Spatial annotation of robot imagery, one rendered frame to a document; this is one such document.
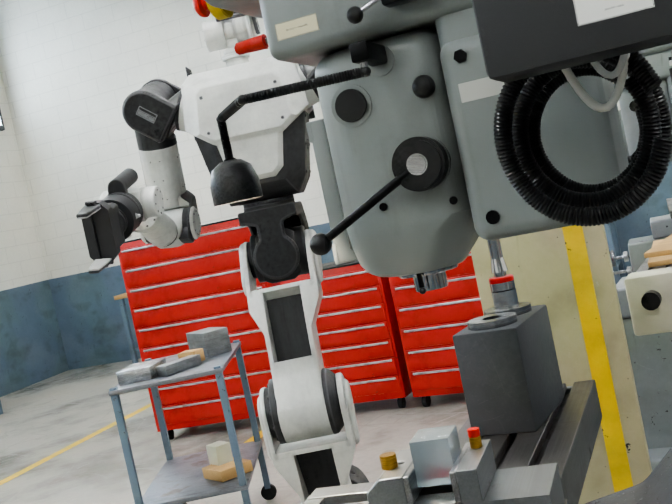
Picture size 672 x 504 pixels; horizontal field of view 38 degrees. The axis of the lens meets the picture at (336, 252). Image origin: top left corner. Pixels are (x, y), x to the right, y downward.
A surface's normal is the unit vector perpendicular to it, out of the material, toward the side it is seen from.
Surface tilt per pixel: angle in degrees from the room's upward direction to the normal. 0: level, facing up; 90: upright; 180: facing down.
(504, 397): 90
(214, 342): 90
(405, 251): 123
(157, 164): 106
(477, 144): 90
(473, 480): 90
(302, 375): 67
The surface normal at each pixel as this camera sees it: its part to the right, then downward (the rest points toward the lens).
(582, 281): -0.33, 0.12
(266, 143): -0.06, 0.07
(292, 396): -0.14, -0.34
